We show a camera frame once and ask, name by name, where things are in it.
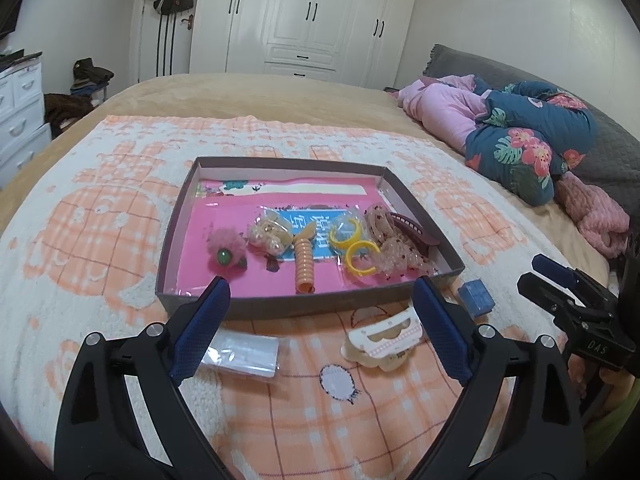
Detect small blue box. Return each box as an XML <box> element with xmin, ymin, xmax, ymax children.
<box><xmin>458</xmin><ymin>280</ymin><xmax>495</xmax><ymax>318</ymax></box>

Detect maroon hair clip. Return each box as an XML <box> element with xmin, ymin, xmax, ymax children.
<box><xmin>388</xmin><ymin>212</ymin><xmax>439</xmax><ymax>247</ymax></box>

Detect dotted organza bow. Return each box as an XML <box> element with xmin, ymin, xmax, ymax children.
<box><xmin>363</xmin><ymin>204</ymin><xmax>437</xmax><ymax>278</ymax></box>

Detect clear packet of earrings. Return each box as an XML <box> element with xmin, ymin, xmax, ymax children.
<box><xmin>201</xmin><ymin>328</ymin><xmax>281</xmax><ymax>379</ymax></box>

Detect cream claw hair clip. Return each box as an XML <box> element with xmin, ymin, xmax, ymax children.
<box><xmin>341</xmin><ymin>306</ymin><xmax>424</xmax><ymax>373</ymax></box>

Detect bagged yellow rings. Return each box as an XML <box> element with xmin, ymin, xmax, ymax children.
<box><xmin>327</xmin><ymin>206</ymin><xmax>381</xmax><ymax>279</ymax></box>

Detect pink pompom hair clip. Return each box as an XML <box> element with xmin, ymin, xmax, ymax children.
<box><xmin>206</xmin><ymin>228</ymin><xmax>247</xmax><ymax>271</ymax></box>

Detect bagged pearl hair ties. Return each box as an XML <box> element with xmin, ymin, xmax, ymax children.
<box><xmin>246</xmin><ymin>210</ymin><xmax>295</xmax><ymax>256</ymax></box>

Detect orange spiral hair tie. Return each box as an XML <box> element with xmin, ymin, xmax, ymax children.
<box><xmin>292</xmin><ymin>221</ymin><xmax>318</xmax><ymax>296</ymax></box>

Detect person's right hand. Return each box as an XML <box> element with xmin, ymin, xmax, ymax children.
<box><xmin>568</xmin><ymin>354</ymin><xmax>636</xmax><ymax>419</ymax></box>

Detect tan bedspread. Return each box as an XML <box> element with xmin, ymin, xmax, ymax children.
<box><xmin>0</xmin><ymin>71</ymin><xmax>616</xmax><ymax>271</ymax></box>

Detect pink knitted cloth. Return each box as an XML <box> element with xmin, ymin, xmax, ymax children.
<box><xmin>554</xmin><ymin>171</ymin><xmax>630</xmax><ymax>259</ymax></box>

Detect floral blue quilt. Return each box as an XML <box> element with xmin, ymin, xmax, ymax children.
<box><xmin>465</xmin><ymin>77</ymin><xmax>598</xmax><ymax>207</ymax></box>

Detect orange white plush blanket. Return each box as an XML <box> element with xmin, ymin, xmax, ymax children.
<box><xmin>1</xmin><ymin>116</ymin><xmax>606</xmax><ymax>479</ymax></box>

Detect brown cardboard tray box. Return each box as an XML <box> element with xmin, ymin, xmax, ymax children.
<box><xmin>155</xmin><ymin>157</ymin><xmax>464</xmax><ymax>320</ymax></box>

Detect white drawer cabinet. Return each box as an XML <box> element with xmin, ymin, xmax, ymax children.
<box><xmin>0</xmin><ymin>52</ymin><xmax>52</xmax><ymax>188</ymax></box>

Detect pile of dark clothes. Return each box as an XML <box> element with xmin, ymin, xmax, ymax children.
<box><xmin>44</xmin><ymin>58</ymin><xmax>115</xmax><ymax>139</ymax></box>

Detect white wardrobe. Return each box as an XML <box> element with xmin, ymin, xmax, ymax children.
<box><xmin>189</xmin><ymin>0</ymin><xmax>414</xmax><ymax>90</ymax></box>

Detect white door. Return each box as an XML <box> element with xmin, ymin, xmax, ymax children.
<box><xmin>129</xmin><ymin>0</ymin><xmax>195</xmax><ymax>84</ymax></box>

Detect black wall television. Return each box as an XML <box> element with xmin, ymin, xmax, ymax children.
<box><xmin>0</xmin><ymin>0</ymin><xmax>23</xmax><ymax>39</ymax></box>

